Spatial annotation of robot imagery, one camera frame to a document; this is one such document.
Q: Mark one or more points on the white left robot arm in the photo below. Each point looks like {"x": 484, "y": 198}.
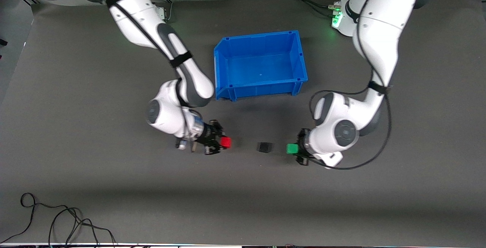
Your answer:
{"x": 379, "y": 31}

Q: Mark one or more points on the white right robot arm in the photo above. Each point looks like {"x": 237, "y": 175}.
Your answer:
{"x": 167, "y": 111}

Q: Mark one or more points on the small red cube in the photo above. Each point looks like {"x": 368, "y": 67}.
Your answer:
{"x": 226, "y": 143}

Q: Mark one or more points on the small black cube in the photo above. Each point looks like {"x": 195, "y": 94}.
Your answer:
{"x": 264, "y": 147}

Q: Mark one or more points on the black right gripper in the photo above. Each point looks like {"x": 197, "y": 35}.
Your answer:
{"x": 210, "y": 133}

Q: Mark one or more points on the small green cube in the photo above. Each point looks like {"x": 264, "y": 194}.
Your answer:
{"x": 292, "y": 149}

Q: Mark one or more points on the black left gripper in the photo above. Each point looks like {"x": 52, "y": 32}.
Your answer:
{"x": 302, "y": 144}

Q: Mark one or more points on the blue plastic storage bin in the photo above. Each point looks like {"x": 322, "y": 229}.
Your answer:
{"x": 262, "y": 69}

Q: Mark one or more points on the dark grey table mat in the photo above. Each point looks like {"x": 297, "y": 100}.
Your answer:
{"x": 243, "y": 187}

